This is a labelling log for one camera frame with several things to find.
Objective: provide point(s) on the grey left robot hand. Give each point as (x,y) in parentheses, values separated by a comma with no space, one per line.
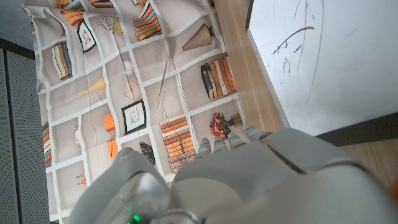
(255,186)

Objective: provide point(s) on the printed bookshelf backdrop cloth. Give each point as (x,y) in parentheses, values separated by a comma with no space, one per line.
(155,68)

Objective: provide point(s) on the dark perforated wall panel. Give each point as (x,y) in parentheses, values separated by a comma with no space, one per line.
(21,140)

